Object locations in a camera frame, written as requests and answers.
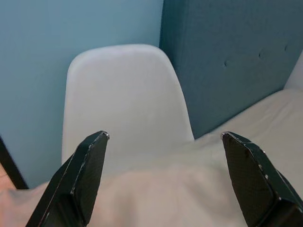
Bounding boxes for black skirting board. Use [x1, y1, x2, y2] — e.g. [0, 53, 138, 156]
[0, 134, 29, 190]

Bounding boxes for white pillow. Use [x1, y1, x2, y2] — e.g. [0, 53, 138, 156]
[284, 50, 303, 91]

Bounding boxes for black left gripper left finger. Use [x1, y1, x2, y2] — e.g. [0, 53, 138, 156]
[25, 130, 111, 227]

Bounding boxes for white bed sheet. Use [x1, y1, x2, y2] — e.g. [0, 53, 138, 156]
[0, 88, 303, 227]

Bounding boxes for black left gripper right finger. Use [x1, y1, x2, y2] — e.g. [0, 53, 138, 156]
[220, 131, 303, 227]

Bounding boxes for blue upholstered headboard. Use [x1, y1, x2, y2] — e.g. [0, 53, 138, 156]
[160, 0, 303, 140]

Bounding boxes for white plastic chair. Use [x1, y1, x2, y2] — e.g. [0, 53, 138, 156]
[61, 43, 195, 166]

